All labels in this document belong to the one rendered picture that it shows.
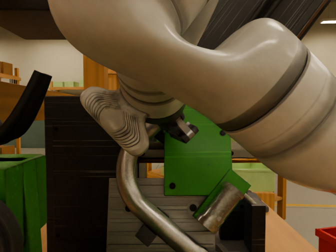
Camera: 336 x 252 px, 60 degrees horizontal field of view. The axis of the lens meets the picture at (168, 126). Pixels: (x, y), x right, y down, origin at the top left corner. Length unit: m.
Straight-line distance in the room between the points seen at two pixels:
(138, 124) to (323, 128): 0.18
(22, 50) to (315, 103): 11.16
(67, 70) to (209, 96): 10.30
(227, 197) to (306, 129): 0.31
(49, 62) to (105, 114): 10.45
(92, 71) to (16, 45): 10.13
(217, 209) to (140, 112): 0.22
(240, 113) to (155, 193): 0.37
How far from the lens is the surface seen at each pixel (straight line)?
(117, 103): 0.31
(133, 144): 0.29
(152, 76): 0.15
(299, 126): 0.17
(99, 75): 1.30
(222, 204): 0.46
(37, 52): 10.98
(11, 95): 0.76
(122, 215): 0.52
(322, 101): 0.18
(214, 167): 0.50
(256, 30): 0.17
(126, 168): 0.45
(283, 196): 3.59
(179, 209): 0.51
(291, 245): 0.78
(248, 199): 0.68
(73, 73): 10.35
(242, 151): 0.64
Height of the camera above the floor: 1.21
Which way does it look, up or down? 3 degrees down
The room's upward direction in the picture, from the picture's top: straight up
